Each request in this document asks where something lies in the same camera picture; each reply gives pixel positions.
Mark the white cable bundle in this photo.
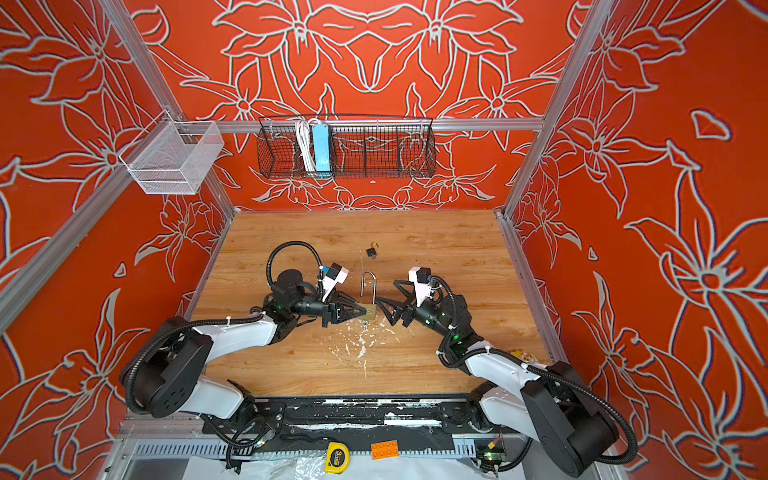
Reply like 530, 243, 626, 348
295, 118, 316, 173

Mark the orange lego brick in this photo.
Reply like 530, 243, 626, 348
370, 440, 400, 461

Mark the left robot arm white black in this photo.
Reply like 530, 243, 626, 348
120, 241, 366, 419

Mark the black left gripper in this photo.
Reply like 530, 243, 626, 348
289, 291, 365, 330

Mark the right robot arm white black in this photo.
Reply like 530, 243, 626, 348
375, 267, 639, 478

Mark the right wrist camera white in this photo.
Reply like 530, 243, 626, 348
408, 267, 432, 307

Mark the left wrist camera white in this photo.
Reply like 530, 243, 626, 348
319, 263, 349, 302

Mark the yellow snack wrapper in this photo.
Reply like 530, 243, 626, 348
518, 352, 537, 363

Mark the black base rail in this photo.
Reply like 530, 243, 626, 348
202, 393, 525, 458

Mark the yellow tape measure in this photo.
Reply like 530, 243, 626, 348
324, 441, 351, 474

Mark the black wire basket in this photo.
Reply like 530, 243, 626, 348
256, 115, 437, 180

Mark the blue white box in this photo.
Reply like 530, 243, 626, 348
312, 123, 331, 176

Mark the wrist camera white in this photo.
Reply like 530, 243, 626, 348
319, 263, 349, 302
408, 267, 432, 307

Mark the clear plastic bin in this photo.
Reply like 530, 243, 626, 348
121, 121, 224, 195

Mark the brass padlock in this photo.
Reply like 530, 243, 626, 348
359, 271, 378, 324

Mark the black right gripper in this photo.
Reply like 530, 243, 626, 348
375, 282, 457, 345

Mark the small black padlock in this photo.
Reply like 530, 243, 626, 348
366, 242, 379, 259

